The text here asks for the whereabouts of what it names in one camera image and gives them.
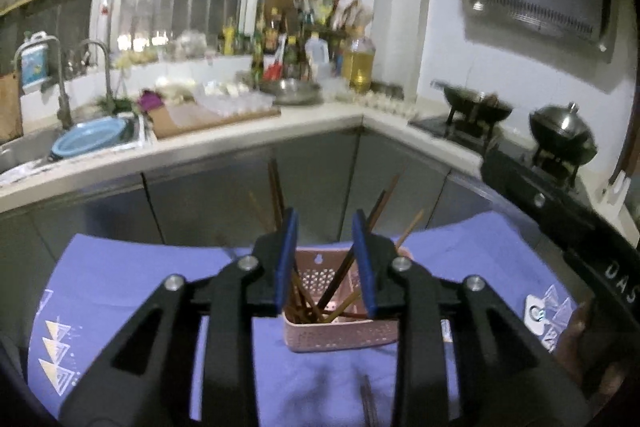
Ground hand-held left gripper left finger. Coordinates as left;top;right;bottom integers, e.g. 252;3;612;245
60;207;301;427

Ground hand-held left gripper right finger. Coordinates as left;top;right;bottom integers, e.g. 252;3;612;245
351;208;592;427

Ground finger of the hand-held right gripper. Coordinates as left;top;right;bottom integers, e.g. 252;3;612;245
480;147;602;254

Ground bunch of wooden chopsticks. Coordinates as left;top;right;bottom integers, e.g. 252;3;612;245
247;157;426;326

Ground pink plastic utensil basket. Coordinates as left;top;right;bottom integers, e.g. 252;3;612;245
282;246;414;355

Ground brown single chopstick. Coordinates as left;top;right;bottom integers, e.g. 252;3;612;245
360;374;377;427

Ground person's right hand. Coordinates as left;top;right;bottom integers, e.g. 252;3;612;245
552;299;601;403

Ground black wok with lid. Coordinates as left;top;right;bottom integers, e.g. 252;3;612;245
529;103;599;166

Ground white plastic hook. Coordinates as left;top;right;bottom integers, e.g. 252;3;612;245
602;169;632;214

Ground white square device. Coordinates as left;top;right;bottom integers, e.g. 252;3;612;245
523;294;552;336

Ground grey kitchen cabinets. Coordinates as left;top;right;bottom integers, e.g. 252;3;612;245
0;127;501;339

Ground black gas stove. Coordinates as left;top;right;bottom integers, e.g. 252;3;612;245
409;109;597;204

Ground black open wok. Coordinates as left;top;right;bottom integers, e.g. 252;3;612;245
432;79;515;124

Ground kitchen counter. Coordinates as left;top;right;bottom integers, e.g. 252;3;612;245
0;99;640;258

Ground flat wooden cutting board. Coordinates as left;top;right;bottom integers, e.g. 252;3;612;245
150;99;282;140

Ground blue printed tablecloth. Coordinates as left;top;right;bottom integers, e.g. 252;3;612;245
27;209;592;427

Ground tray of eggs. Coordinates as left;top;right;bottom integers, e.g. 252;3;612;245
340;82;419;116

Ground cooking oil bottle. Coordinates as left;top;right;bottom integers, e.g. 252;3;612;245
342;34;377;94

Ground white plastic jug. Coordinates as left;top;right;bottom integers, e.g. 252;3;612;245
304;34;331;80

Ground row of sauce bottles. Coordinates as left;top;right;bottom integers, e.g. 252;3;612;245
220;7;306;80

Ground blue plastic basin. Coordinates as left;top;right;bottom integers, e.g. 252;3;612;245
50;117;132;160

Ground curved steel faucet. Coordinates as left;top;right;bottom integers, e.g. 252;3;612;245
77;39;119;108

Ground steel sink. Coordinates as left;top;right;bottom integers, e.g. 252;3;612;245
0;116;152;180

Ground angular steel faucet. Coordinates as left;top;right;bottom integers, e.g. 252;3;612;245
14;34;74;130

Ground upright wooden cutting board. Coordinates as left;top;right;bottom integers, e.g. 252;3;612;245
0;74;24;144

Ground blue and white container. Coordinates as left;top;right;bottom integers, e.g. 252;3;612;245
20;32;51;90

